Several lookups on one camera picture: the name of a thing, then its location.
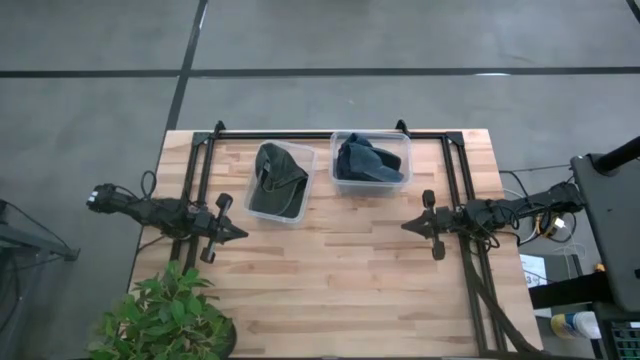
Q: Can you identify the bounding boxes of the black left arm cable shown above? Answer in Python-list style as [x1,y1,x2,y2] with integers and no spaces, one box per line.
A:
[140,169,159,201]

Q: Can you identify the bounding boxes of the black aluminium table frame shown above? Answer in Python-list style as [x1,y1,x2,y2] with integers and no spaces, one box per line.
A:
[169,118,509,359]

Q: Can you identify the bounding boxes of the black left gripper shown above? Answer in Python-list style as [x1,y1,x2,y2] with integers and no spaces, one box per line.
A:
[192,192,250,265]

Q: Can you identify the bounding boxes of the white paper sheet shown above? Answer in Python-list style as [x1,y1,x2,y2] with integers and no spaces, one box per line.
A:
[518,253,550,289]

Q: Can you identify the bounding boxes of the olive green cap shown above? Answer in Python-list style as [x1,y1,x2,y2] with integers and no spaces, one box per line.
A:
[248,142,310,220]

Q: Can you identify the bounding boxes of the grey metal stand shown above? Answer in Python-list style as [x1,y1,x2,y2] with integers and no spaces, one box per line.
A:
[0,198,81,264]

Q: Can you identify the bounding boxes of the dark blue cap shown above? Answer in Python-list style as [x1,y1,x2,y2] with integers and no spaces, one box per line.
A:
[335,132,405,184]

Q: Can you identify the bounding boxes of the black plant pot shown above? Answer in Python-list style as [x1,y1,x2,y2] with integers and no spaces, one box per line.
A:
[217,317,238,359]

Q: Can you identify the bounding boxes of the dark keyed box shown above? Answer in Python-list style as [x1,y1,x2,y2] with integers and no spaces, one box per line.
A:
[610,319,640,360]

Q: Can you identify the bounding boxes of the white and yellow bottle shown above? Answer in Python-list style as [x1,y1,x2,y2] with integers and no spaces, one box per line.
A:
[549,310,603,341]

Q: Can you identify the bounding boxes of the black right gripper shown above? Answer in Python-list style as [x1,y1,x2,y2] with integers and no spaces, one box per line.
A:
[400,188,454,262]

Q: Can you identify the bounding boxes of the black cable sleeve bundle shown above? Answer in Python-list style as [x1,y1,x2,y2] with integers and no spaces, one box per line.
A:
[462,244,545,358]

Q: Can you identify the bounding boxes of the clear plastic bin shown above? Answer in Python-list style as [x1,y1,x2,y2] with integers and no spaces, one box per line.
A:
[243,139,319,225]
[328,130,414,198]

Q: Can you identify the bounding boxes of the green leafy plant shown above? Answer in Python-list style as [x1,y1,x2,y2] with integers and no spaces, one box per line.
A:
[87,260,234,360]

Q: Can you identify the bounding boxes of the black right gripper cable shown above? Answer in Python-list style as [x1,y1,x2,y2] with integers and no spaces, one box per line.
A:
[464,199,521,251]

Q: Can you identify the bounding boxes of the black metal beam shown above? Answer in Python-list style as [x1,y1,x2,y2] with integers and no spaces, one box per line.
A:
[528,271,616,310]

